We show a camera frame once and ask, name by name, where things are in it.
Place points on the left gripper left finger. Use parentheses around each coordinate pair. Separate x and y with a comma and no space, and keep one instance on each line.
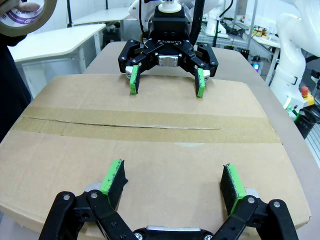
(113,183)

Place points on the large brown cardboard box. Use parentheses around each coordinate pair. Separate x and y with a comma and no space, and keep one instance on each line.
(162,162)

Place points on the person hand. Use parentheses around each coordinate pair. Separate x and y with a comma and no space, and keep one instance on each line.
(27,6)

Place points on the yellow red emergency stop button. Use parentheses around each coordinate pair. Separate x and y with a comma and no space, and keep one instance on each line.
(307,96)

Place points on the person in black printed shirt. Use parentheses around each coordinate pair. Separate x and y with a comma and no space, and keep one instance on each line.
(11,87)

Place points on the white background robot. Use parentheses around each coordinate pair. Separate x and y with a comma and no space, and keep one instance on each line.
(215,23)

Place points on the brown tape strip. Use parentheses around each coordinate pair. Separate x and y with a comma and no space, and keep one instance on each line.
(150,132)

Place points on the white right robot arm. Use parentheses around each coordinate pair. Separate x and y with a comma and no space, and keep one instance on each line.
(290,50)

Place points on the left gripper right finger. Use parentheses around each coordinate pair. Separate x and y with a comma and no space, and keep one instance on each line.
(232,186)

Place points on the black round container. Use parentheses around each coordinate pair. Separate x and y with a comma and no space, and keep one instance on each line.
(305,123)

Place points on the brown packing tape roll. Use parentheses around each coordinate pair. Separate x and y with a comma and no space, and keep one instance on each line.
(15,26)

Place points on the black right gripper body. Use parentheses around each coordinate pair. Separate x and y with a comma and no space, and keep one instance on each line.
(171,27)

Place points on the white background table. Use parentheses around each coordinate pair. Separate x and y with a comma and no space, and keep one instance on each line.
(102,16)

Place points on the white curved side table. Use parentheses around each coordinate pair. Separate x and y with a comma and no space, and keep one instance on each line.
(57,40)

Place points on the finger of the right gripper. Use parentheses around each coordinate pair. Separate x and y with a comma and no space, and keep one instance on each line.
(200,85)
(133,81)

